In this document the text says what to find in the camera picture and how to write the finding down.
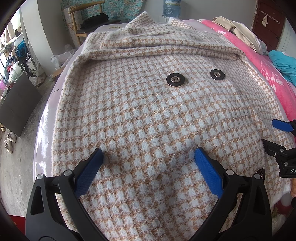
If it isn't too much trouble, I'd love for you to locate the teal floral cloth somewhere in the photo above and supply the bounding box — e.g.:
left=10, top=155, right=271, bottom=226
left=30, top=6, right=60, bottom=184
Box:
left=61, top=0, right=146, bottom=22

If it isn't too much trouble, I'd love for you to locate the black garment on chair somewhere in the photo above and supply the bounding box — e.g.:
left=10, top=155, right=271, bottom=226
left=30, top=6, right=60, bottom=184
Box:
left=81, top=13, right=109, bottom=28

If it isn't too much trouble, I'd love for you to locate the wheelchair on balcony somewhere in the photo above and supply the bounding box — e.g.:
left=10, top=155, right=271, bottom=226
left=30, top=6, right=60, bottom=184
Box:
left=16, top=40, right=37, bottom=78

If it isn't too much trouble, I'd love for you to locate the cream garment on bed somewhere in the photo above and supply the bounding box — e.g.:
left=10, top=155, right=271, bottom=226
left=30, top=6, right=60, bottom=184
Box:
left=212, top=16, right=267, bottom=55

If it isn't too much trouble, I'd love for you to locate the pink floral blanket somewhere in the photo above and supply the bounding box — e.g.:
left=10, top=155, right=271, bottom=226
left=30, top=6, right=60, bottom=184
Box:
left=200, top=20, right=296, bottom=121

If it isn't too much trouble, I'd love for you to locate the dark wooden cabinet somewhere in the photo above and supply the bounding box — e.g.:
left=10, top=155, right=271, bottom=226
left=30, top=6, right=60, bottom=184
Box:
left=252, top=0, right=285, bottom=51

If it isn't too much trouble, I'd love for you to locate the wooden chair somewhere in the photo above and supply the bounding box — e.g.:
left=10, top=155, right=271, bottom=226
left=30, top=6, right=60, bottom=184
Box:
left=68, top=1, right=105, bottom=47

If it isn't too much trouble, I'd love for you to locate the beige white houndstooth coat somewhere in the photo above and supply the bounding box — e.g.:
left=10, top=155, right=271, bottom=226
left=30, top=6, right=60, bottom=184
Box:
left=52, top=13, right=295, bottom=240

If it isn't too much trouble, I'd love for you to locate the dark grey board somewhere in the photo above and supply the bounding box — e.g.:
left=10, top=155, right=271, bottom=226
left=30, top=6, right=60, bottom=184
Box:
left=0, top=73, right=42, bottom=137

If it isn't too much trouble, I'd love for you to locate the teal garment on bed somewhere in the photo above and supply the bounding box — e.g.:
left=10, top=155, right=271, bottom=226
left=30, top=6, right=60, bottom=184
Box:
left=268, top=50, right=296, bottom=86

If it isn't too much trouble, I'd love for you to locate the blue water bottle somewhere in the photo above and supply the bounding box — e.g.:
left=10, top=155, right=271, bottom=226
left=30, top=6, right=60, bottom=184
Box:
left=162, top=0, right=182, bottom=19

